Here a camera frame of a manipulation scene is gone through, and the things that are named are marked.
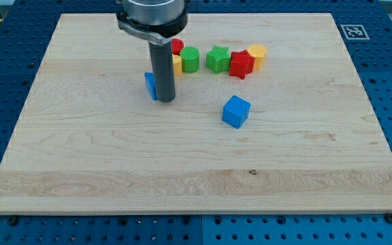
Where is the red cylinder block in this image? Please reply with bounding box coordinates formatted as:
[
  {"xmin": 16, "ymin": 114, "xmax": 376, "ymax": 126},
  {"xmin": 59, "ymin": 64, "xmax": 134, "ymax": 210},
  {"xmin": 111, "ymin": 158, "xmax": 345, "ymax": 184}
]
[{"xmin": 171, "ymin": 38, "xmax": 184, "ymax": 55}]

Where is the yellow hexagon block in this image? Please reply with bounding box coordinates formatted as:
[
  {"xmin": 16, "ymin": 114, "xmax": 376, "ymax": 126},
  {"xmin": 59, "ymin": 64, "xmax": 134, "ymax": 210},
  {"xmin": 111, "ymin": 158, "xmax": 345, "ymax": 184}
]
[{"xmin": 246, "ymin": 44, "xmax": 268, "ymax": 71}]

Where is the red star block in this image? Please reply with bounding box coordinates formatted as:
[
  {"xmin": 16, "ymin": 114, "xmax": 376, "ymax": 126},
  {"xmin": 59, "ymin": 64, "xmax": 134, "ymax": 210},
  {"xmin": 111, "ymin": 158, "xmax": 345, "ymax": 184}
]
[{"xmin": 229, "ymin": 50, "xmax": 255, "ymax": 80}]

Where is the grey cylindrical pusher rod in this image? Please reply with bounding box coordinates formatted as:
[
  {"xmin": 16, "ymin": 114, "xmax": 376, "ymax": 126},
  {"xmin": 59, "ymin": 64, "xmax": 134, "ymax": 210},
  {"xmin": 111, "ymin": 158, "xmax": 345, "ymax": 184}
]
[{"xmin": 148, "ymin": 42, "xmax": 176, "ymax": 103}]

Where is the blue triangle block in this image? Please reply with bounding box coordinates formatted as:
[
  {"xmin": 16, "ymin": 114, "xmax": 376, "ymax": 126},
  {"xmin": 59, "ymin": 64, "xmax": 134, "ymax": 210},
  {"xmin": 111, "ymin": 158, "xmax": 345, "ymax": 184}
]
[{"xmin": 144, "ymin": 72, "xmax": 157, "ymax": 100}]

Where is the blue cube block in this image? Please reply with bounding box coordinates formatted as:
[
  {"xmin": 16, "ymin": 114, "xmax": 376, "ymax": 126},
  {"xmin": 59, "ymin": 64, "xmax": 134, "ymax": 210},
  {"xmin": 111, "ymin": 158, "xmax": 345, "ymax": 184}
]
[{"xmin": 222, "ymin": 95, "xmax": 251, "ymax": 129}]

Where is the green cylinder block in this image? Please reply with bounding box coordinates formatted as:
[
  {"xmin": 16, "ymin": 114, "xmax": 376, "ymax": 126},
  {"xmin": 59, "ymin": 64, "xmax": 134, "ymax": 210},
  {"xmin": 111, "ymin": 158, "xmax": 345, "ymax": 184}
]
[{"xmin": 180, "ymin": 46, "xmax": 200, "ymax": 73}]

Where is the white fiducial marker tag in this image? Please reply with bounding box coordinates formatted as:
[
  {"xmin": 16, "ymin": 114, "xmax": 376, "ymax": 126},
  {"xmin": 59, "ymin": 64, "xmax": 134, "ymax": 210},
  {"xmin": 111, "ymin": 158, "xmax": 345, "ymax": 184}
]
[{"xmin": 340, "ymin": 24, "xmax": 370, "ymax": 40}]

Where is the yellow block behind rod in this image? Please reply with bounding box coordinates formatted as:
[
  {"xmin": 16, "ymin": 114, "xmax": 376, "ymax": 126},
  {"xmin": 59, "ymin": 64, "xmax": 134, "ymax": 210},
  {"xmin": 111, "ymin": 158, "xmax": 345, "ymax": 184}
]
[{"xmin": 172, "ymin": 54, "xmax": 182, "ymax": 76}]

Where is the wooden board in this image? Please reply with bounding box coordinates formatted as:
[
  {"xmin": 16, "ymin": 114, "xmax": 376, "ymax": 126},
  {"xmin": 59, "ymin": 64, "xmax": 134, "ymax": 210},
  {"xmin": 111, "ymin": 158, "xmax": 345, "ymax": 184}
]
[{"xmin": 0, "ymin": 13, "xmax": 392, "ymax": 216}]

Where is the green star block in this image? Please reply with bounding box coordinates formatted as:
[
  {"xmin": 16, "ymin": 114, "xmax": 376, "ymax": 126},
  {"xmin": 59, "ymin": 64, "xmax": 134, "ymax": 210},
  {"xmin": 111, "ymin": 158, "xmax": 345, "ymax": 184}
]
[{"xmin": 206, "ymin": 45, "xmax": 231, "ymax": 74}]

